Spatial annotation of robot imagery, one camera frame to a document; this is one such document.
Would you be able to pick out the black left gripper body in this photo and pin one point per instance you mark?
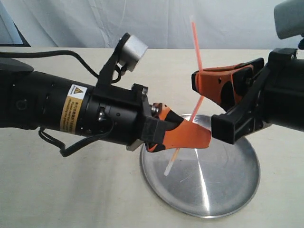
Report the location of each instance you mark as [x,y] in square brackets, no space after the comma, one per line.
[147,128]

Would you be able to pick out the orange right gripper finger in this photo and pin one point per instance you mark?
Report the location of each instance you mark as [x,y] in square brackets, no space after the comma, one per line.
[225,93]
[216,77]

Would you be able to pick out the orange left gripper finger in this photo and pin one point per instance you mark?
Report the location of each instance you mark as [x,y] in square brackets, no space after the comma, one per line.
[164,113]
[185,134]

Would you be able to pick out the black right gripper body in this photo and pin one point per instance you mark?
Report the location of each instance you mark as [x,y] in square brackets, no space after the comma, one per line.
[273,98]

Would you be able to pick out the thin orange straw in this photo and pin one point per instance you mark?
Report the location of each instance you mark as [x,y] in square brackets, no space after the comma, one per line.
[199,102]

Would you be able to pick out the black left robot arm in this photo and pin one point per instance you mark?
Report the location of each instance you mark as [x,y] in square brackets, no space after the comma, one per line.
[71,115]

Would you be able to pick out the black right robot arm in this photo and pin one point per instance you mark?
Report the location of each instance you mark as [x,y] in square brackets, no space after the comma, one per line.
[254,95]

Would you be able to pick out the round silver metal plate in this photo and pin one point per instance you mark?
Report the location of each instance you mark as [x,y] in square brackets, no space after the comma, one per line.
[207,183]

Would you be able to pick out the white fabric backdrop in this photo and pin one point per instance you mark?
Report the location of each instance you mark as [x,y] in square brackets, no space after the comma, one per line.
[220,24]

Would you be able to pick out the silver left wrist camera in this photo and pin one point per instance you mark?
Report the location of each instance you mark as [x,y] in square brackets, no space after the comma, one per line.
[127,53]

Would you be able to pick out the dark frame at backdrop edge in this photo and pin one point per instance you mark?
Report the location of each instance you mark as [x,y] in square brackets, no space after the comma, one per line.
[10,36]

